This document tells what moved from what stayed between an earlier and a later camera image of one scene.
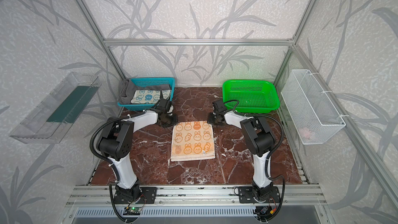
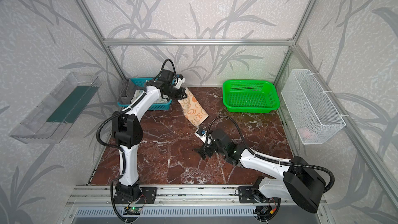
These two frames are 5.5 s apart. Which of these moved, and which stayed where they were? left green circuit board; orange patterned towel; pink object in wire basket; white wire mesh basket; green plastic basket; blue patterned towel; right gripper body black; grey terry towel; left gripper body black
Moved: right gripper body black; left gripper body black; orange patterned towel
Stayed: grey terry towel; green plastic basket; pink object in wire basket; left green circuit board; white wire mesh basket; blue patterned towel
